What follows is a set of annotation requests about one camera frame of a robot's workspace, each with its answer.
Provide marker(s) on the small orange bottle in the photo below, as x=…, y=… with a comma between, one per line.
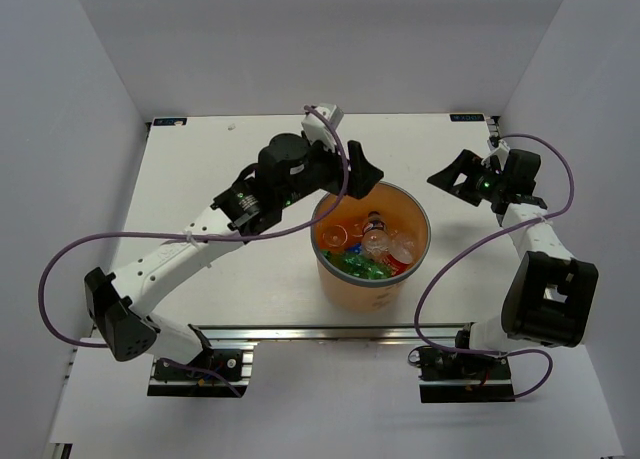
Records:
x=336, y=236

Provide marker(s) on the clear bottle red label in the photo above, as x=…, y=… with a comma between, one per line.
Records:
x=401, y=254

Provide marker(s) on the green plastic bottle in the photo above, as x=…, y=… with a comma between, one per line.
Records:
x=357, y=265

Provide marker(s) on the blue corner sticker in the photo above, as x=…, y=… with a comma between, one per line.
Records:
x=466, y=117
x=169, y=122

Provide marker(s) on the aluminium front rail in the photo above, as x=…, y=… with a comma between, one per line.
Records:
x=254, y=333

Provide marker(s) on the clear bottle black label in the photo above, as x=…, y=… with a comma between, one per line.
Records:
x=375, y=240

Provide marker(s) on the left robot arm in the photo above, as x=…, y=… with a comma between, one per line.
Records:
x=122, y=303

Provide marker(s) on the aluminium right side rail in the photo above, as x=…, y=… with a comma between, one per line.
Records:
x=494, y=130

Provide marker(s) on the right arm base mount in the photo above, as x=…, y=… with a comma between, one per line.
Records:
x=448, y=378

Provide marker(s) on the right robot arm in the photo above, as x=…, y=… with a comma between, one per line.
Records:
x=550, y=298

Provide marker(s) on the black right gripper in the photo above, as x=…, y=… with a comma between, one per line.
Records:
x=467, y=163

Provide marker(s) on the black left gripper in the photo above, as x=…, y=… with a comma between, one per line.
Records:
x=362, y=173

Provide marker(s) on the aluminium rail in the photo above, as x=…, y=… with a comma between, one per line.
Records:
x=254, y=333
x=494, y=130

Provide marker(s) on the right blue corner sticker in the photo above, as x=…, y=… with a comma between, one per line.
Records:
x=466, y=117

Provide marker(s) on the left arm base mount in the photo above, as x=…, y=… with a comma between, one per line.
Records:
x=227, y=376

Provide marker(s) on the left blue corner sticker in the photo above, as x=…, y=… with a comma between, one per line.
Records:
x=169, y=122

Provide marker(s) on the orange bin grey rim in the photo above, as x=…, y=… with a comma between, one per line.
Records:
x=401, y=212

